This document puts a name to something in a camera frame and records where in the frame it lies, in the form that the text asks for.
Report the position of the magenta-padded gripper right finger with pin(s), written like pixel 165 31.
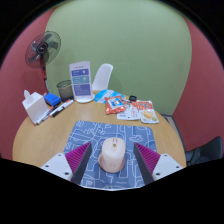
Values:
pixel 146 157

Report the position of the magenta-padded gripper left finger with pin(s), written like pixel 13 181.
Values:
pixel 78 156

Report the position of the pale pink computer mouse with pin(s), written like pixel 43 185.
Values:
pixel 112 155

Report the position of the grey-blue patterned mouse pad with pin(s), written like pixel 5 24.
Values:
pixel 100 131

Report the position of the orange snack packet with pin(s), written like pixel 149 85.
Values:
pixel 147 112

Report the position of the white flat packet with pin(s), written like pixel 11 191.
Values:
pixel 128 113

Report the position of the white marker black cap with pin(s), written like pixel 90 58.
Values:
pixel 61 108

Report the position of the white marker red cap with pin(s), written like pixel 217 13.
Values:
pixel 45 116

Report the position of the small black object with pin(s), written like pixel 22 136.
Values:
pixel 133 98

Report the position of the red snack packet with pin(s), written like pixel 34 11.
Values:
pixel 115 105

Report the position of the black office chair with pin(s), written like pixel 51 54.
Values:
pixel 208 151

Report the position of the blue whiteboard eraser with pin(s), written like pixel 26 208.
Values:
pixel 52 99

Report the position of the white tissue box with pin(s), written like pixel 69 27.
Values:
pixel 35 107

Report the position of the blue and white packet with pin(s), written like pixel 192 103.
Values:
pixel 101 95

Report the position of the dark glass cup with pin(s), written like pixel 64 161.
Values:
pixel 64 90

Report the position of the white plastic chair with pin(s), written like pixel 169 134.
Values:
pixel 103 76

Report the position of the black standing fan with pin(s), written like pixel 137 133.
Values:
pixel 42 48

